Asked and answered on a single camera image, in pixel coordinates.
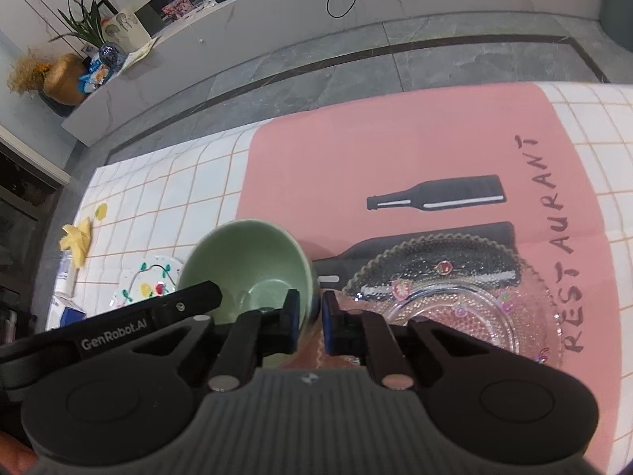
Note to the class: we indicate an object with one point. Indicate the dried flower bunch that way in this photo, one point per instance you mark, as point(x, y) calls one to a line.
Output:
point(27, 72)

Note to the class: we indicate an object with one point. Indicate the clear patterned glass plate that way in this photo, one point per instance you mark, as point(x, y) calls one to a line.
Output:
point(470, 297)

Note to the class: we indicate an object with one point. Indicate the glass door cabinet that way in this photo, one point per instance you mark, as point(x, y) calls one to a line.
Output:
point(20, 217)

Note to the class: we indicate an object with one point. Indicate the white leaflet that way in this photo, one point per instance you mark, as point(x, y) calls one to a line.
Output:
point(141, 54)

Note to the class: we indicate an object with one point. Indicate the blue snack packet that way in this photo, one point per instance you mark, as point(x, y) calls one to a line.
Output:
point(95, 75)

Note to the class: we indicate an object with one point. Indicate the white painted plate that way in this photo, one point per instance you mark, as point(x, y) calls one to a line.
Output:
point(148, 277)

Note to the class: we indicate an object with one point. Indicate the green leafy plant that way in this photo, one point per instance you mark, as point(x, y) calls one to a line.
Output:
point(86, 24)

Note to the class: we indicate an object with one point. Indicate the green ceramic bowl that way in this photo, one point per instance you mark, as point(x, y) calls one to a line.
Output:
point(247, 257)

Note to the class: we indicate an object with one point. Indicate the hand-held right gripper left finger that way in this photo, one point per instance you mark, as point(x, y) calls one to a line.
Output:
point(292, 316)

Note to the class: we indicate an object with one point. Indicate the pink printed mat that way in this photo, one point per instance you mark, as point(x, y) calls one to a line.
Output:
point(346, 158)

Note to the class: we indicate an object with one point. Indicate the pink picture card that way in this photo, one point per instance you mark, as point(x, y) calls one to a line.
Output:
point(177, 9)

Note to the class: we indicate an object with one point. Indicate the white plastic bottle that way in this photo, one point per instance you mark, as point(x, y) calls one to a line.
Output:
point(64, 274)

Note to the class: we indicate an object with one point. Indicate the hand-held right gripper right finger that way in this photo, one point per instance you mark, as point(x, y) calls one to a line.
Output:
point(329, 321)

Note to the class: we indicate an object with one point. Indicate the white checked lemon tablecloth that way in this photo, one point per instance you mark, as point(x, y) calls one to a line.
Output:
point(173, 193)

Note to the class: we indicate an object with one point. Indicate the golden round vase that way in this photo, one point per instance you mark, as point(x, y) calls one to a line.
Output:
point(64, 79)

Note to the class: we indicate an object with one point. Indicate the yellow crumpled object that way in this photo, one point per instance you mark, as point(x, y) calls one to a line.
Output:
point(76, 245)

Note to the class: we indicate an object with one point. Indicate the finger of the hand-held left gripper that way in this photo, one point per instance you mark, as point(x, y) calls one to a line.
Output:
point(123, 331)

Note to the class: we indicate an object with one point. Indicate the blue and white box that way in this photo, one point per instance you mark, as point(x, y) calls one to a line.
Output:
point(67, 312)

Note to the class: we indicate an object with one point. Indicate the grey marble bench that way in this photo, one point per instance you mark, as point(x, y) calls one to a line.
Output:
point(247, 34)

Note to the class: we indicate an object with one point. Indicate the blue glass vase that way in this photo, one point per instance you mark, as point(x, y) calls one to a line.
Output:
point(111, 55)

